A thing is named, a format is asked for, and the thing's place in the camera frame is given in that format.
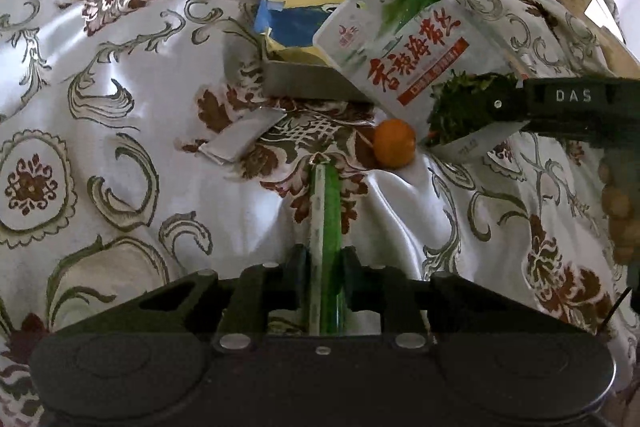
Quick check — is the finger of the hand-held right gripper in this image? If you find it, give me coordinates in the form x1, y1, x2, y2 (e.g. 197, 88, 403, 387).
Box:
477, 78, 531, 130

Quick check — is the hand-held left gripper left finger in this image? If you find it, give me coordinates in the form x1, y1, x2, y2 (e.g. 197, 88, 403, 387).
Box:
50, 244, 313, 354

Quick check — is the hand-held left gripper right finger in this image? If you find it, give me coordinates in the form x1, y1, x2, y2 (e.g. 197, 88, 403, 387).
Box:
340, 247, 592, 353

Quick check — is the small silver packet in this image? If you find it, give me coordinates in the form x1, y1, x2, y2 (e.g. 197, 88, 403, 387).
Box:
199, 107, 286, 164

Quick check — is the person's right hand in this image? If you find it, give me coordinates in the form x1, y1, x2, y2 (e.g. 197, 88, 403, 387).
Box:
597, 154, 640, 265

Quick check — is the cartoon print tin box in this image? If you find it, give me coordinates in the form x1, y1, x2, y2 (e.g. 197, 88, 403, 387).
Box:
222, 0, 382, 104

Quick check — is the green stick packet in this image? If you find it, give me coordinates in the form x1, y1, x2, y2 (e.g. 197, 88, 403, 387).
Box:
306, 159, 349, 338

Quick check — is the floral printed blanket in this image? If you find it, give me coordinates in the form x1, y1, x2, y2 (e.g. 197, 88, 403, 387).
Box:
0, 0, 640, 427

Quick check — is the white green snack packet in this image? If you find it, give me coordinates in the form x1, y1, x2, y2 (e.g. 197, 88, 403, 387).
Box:
312, 0, 527, 165

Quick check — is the small orange fruit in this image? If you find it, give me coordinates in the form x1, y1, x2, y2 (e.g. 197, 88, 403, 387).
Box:
357, 118, 417, 169

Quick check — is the thin black cable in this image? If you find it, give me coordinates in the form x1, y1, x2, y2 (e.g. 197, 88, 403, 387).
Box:
597, 286, 632, 336

